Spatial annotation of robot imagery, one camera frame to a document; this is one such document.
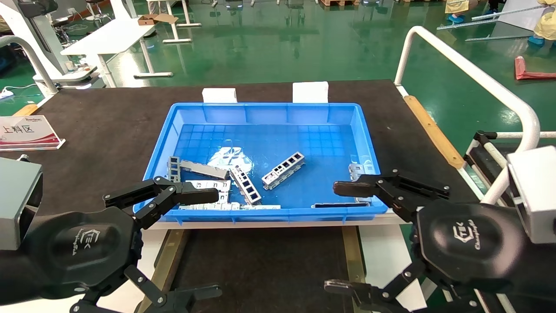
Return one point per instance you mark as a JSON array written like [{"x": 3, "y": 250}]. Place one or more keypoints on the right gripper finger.
[
  {"x": 378, "y": 302},
  {"x": 399, "y": 191}
]

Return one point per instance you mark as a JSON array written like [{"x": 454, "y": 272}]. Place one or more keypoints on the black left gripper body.
[{"x": 78, "y": 252}]

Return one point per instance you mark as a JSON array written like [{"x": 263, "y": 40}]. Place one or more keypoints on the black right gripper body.
[{"x": 469, "y": 243}]

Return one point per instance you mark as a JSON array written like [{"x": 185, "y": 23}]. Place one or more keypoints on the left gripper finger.
[
  {"x": 165, "y": 193},
  {"x": 182, "y": 300}
]

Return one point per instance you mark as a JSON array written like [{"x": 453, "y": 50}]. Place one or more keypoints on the metal bracket with square windows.
[{"x": 286, "y": 172}]

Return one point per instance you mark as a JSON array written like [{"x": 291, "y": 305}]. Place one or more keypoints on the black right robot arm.
[{"x": 541, "y": 274}]

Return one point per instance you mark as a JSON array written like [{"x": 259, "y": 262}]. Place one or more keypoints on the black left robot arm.
[{"x": 13, "y": 278}]

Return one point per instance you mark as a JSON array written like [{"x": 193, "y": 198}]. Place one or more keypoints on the slotted white metal plate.
[
  {"x": 217, "y": 184},
  {"x": 224, "y": 198}
]

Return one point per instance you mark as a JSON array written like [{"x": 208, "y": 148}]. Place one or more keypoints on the long wooden edge strip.
[{"x": 432, "y": 130}]

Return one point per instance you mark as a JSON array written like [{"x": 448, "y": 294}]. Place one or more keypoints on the white foam block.
[
  {"x": 310, "y": 92},
  {"x": 219, "y": 95}
]

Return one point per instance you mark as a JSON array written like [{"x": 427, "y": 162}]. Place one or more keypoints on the blue plastic bin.
[{"x": 282, "y": 139}]

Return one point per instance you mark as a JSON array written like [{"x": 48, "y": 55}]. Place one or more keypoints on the acrylic sign with red print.
[{"x": 26, "y": 130}]

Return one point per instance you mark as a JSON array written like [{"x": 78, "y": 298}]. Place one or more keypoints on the white tubular railing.
[{"x": 478, "y": 71}]

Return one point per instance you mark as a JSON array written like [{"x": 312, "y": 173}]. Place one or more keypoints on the short wooden edge strip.
[{"x": 26, "y": 109}]

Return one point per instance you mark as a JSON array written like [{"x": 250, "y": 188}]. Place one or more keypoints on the white work table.
[{"x": 108, "y": 39}]

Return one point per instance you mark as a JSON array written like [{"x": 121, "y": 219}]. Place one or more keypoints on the red angled floor object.
[{"x": 520, "y": 67}]

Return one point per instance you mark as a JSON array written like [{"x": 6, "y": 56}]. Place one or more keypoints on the open cardboard box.
[{"x": 150, "y": 19}]

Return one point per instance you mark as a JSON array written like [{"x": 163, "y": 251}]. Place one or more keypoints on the long metal bar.
[
  {"x": 467, "y": 24},
  {"x": 499, "y": 38},
  {"x": 508, "y": 12}
]

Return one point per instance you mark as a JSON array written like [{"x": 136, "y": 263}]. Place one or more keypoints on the white machine stand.
[{"x": 43, "y": 43}]

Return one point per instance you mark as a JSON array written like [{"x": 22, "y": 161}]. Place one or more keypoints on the person with blue shoes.
[{"x": 456, "y": 5}]

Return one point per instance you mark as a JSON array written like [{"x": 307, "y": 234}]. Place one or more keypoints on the wooden pallet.
[{"x": 339, "y": 2}]

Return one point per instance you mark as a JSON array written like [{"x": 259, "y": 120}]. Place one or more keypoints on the white panel board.
[{"x": 521, "y": 19}]

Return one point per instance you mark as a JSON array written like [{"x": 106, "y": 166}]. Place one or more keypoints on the person in yellow coat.
[{"x": 547, "y": 26}]

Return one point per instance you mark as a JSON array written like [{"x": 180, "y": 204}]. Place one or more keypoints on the upright metal window bracket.
[{"x": 169, "y": 169}]

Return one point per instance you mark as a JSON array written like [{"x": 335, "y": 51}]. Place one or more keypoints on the brass coloured frame rail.
[
  {"x": 352, "y": 252},
  {"x": 171, "y": 256}
]

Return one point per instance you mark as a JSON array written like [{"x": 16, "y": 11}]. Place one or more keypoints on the flat grey metal bracket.
[{"x": 204, "y": 169}]

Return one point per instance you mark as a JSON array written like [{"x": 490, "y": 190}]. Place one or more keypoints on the metal bracket with dark windows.
[{"x": 233, "y": 170}]

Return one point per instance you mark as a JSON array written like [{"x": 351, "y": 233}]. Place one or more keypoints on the black cart frame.
[{"x": 491, "y": 167}]

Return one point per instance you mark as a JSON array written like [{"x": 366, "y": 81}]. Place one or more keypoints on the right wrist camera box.
[{"x": 538, "y": 191}]

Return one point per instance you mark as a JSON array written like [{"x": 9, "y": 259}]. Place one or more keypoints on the long thin metal bracket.
[{"x": 260, "y": 207}]

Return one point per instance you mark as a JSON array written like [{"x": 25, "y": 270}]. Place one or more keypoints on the white table leg frame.
[{"x": 177, "y": 41}]

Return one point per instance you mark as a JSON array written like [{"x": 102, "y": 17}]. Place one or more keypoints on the grey curved pipe rail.
[{"x": 41, "y": 65}]

